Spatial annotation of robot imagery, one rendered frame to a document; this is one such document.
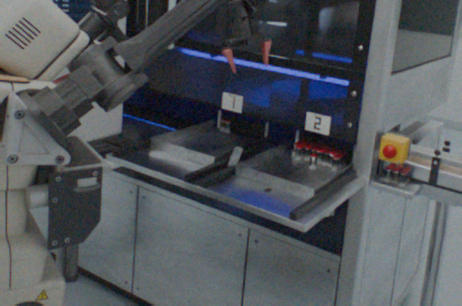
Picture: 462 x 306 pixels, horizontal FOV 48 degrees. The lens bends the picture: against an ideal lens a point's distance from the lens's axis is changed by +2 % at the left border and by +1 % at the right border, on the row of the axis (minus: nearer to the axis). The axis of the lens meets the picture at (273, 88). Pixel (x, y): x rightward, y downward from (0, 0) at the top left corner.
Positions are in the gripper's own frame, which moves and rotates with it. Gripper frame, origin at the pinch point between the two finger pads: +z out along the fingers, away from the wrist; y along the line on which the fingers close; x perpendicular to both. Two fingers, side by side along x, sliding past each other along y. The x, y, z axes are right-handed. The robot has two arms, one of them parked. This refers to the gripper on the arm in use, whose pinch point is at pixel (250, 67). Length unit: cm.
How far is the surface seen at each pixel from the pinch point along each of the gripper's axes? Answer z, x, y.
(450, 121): 155, -365, -291
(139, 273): 82, -67, 51
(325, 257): 68, -5, -13
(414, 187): 46, 11, -40
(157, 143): 20.0, -20.3, 31.3
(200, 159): 25.4, -7.6, 19.7
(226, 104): 14.7, -31.7, 5.1
